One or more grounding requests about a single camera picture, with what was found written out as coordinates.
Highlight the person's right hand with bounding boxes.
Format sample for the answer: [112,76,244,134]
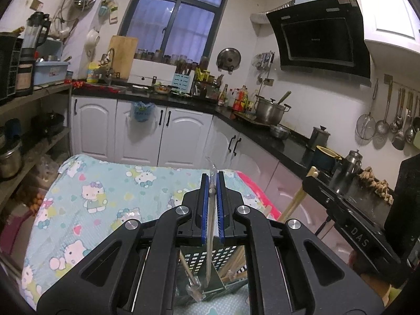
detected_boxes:
[349,250,393,303]

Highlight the pink cloth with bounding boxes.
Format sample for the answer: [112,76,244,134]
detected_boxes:
[235,170,279,221]

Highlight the black gas stove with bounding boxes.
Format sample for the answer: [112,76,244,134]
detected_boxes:
[313,167,395,228]

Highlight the person's right forearm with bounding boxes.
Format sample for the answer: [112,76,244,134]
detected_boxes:
[381,287,405,314]

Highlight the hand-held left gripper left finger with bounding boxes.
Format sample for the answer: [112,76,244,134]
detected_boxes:
[36,171,211,315]

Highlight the dark blue enamel pot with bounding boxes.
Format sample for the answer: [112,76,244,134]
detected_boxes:
[313,145,342,173]

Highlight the hanging wire strainer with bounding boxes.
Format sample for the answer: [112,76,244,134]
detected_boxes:
[356,79,379,140]

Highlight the metal storage shelf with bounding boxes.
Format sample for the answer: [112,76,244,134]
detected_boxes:
[0,83,73,206]

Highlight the green plastic utensil basket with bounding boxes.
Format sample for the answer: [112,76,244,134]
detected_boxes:
[174,244,250,315]

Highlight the yellow bottle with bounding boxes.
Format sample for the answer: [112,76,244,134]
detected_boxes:
[86,64,100,84]

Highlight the row of spice jars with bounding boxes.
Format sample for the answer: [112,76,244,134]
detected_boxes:
[134,49,211,70]

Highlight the kitchen faucet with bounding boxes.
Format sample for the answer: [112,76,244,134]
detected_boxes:
[104,47,118,86]

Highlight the cartoon cat printed blanket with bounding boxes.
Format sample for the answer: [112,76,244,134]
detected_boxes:
[21,154,263,315]

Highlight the blender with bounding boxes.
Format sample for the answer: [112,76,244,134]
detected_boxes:
[20,11,52,64]

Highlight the pile of ginger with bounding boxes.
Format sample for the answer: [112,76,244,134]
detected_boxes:
[359,167,395,206]

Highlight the black range hood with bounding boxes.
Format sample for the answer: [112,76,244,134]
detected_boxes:
[265,0,371,87]

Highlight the group of condiment bottles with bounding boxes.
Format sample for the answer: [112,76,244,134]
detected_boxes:
[193,67,257,111]

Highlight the white wall cabinet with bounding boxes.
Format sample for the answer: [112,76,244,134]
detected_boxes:
[355,0,420,54]

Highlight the hanging steel ladle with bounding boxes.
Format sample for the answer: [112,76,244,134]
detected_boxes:
[389,87,404,134]
[405,94,420,144]

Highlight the small steel bowl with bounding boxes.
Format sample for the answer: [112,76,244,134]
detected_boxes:
[269,124,291,140]

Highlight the large steel pot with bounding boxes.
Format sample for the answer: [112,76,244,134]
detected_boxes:
[254,95,291,124]

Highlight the blue plastic bag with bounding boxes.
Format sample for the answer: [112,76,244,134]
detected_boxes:
[130,101,157,123]

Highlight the white base cabinets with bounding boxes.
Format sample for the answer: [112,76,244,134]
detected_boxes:
[70,94,329,237]

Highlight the black pot on shelf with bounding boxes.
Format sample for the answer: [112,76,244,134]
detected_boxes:
[32,112,65,136]

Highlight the chopstick pair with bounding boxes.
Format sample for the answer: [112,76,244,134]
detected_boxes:
[218,247,246,282]
[204,157,220,287]
[179,250,202,303]
[277,167,319,223]

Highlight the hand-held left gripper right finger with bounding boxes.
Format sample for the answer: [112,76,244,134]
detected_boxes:
[217,171,386,315]

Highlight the steel pot on shelf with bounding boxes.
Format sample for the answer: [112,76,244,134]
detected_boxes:
[0,144,24,180]

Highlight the steel coffee pot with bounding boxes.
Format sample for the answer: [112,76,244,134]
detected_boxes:
[340,150,363,180]

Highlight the blue knife block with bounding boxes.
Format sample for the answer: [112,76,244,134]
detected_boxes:
[172,73,195,94]

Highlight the steel canister with lid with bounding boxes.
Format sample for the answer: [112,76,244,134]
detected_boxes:
[308,125,330,150]

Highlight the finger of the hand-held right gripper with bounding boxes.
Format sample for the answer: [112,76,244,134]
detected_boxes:
[302,175,342,211]

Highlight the wooden cutting board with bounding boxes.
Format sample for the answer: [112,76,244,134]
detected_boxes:
[108,35,139,80]

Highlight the hanging white colander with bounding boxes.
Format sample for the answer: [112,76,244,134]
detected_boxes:
[85,28,101,54]

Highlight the hanging steel pot lid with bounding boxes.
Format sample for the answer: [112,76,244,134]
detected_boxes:
[216,48,242,73]

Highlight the silver vent duct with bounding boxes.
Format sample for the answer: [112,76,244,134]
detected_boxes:
[251,0,296,27]

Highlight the dark framed window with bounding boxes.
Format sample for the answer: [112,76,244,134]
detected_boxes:
[117,0,236,67]

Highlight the hanging kitchen tools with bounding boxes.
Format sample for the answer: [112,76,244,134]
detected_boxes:
[252,51,275,73]

